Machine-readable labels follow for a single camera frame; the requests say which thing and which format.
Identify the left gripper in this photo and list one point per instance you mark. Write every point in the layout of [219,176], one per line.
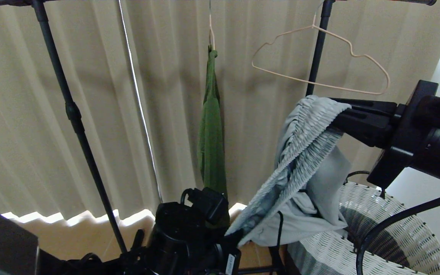
[224,263]

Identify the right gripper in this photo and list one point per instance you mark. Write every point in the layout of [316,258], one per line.
[434,145]

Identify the pale grey garment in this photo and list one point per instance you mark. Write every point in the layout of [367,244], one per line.
[311,133]

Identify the green long-sleeved shirt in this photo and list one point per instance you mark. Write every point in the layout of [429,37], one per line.
[212,133]

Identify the pink clothes hanger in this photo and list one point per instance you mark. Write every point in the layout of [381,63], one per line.
[313,26]
[210,21]

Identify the white laundry basket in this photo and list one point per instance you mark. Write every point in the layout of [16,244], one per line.
[330,252]

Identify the black clothes rack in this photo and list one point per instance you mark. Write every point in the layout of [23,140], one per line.
[73,110]

